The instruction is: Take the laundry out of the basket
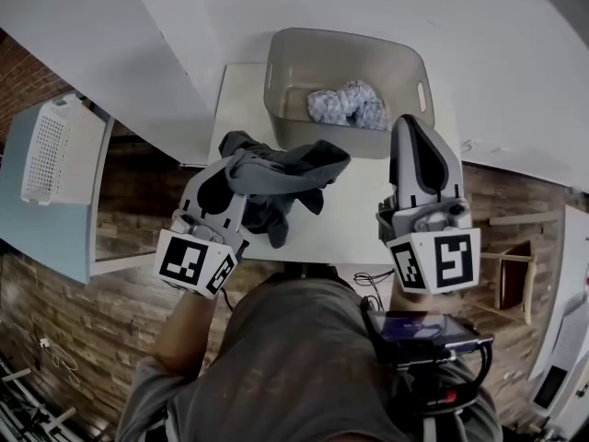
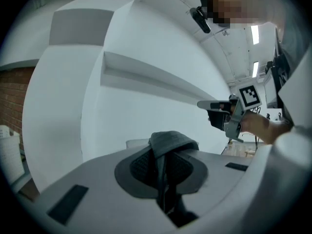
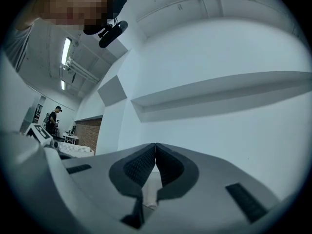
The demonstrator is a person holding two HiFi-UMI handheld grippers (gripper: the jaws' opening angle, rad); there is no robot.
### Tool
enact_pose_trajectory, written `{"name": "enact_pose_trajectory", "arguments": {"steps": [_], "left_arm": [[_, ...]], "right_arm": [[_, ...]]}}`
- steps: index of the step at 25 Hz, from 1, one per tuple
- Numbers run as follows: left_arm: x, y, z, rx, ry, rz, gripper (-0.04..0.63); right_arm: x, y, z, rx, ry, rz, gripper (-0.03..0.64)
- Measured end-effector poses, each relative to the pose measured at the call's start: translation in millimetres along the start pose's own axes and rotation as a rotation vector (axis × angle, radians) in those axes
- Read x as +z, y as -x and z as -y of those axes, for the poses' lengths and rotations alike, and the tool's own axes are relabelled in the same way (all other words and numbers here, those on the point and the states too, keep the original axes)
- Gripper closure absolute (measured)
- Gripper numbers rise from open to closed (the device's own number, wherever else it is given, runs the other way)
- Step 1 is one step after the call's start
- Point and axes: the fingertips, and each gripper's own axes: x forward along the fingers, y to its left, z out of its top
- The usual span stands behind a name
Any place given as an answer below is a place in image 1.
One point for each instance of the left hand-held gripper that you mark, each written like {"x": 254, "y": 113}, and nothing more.
{"x": 184, "y": 260}

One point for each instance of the dark grey garment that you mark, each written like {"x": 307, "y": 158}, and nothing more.
{"x": 285, "y": 168}

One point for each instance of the wooden chair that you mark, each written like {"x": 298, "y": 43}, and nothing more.
{"x": 515, "y": 274}

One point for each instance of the black phone with lit screen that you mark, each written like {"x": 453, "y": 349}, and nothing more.
{"x": 423, "y": 327}

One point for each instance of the black metal rack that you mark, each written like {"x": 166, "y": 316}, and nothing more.
{"x": 27, "y": 408}

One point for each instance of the blue white checked clothes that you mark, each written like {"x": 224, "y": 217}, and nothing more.
{"x": 349, "y": 106}

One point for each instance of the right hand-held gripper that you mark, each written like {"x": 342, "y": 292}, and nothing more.
{"x": 451, "y": 260}

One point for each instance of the person's right forearm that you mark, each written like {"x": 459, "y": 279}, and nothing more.
{"x": 412, "y": 302}

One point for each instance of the person's left forearm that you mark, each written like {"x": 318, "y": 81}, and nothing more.
{"x": 184, "y": 334}

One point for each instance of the light blue table white frame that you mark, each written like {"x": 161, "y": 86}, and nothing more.
{"x": 46, "y": 237}

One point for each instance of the white perforated plastic basket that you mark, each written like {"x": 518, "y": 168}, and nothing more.
{"x": 60, "y": 150}

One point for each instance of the grey plastic laundry basket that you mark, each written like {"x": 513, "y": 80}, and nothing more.
{"x": 322, "y": 53}

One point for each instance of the person's grey shirt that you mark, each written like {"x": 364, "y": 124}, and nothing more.
{"x": 285, "y": 371}

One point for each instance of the white machine with display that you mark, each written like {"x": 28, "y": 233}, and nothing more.
{"x": 561, "y": 375}

